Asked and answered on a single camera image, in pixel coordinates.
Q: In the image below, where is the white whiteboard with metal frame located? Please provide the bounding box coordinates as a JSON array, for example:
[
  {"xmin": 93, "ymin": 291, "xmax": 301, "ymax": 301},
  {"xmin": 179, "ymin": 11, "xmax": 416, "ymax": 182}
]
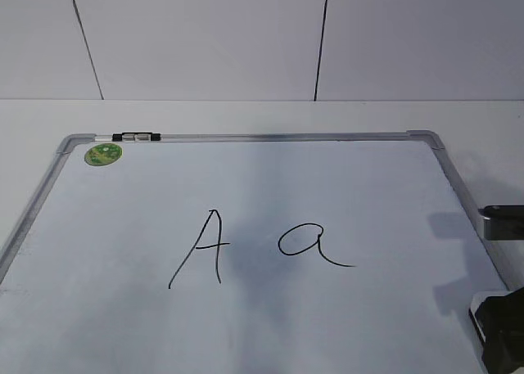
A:
[{"xmin": 1, "ymin": 131, "xmax": 523, "ymax": 373}]

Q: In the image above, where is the green round sticker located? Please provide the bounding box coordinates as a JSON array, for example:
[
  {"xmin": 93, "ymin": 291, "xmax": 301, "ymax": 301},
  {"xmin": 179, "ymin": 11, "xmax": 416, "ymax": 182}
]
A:
[{"xmin": 84, "ymin": 143, "xmax": 123, "ymax": 166}]

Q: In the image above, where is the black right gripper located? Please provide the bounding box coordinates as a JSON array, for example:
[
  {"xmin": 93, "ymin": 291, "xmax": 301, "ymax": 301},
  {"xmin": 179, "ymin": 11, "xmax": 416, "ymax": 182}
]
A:
[{"xmin": 473, "ymin": 288, "xmax": 523, "ymax": 373}]

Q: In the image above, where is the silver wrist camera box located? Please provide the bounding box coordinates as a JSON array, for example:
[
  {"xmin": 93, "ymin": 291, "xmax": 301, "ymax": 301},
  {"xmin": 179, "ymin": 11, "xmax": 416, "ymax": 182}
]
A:
[{"xmin": 479, "ymin": 205, "xmax": 524, "ymax": 241}]

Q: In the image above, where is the white whiteboard eraser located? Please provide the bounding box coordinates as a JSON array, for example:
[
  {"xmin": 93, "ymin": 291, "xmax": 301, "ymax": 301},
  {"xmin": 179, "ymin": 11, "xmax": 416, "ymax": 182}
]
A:
[{"xmin": 468, "ymin": 291, "xmax": 509, "ymax": 344}]

